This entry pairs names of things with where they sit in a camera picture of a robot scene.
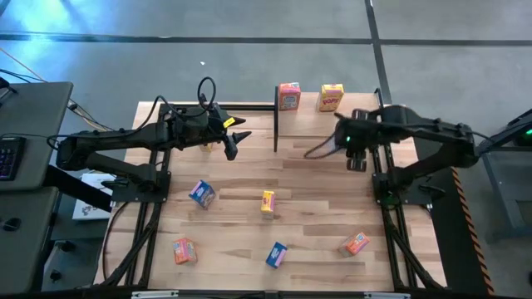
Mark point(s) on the white printed box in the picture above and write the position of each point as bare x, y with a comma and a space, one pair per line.
89, 209

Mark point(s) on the grey metal cart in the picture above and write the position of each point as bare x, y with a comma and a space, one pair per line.
505, 199

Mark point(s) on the black backlit keyboard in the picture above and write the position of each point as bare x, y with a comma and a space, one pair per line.
10, 160

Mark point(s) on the black device green light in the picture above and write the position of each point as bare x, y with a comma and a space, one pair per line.
524, 139

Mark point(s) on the blue Frosted Flakes cereal box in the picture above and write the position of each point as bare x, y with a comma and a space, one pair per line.
202, 194
276, 255

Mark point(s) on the black caster wheel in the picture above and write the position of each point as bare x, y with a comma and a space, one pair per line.
66, 246
55, 275

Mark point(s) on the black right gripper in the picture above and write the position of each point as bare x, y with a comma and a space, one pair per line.
365, 128

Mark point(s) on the black desk support beam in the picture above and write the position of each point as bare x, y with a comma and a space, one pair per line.
75, 189

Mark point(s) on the silver metal bracket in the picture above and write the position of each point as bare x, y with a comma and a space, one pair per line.
386, 295
154, 294

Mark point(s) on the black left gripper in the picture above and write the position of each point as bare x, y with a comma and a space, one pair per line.
203, 126

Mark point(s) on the black mat hazard-striped edge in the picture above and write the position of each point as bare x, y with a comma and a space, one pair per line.
451, 257

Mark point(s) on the orange Mini-Wheats cereal box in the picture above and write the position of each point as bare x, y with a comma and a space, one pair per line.
355, 243
185, 251
289, 99

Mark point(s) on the grey desk top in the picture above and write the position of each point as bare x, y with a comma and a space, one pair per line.
25, 257
41, 112

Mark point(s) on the yellow tape tag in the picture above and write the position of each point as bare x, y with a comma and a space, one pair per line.
229, 122

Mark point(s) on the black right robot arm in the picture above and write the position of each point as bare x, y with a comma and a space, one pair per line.
436, 128

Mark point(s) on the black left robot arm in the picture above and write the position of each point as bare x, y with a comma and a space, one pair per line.
108, 139

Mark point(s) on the black computer mouse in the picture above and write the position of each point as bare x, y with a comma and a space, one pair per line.
11, 224

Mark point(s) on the black aluminium frame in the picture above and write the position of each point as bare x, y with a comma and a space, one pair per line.
124, 197
422, 202

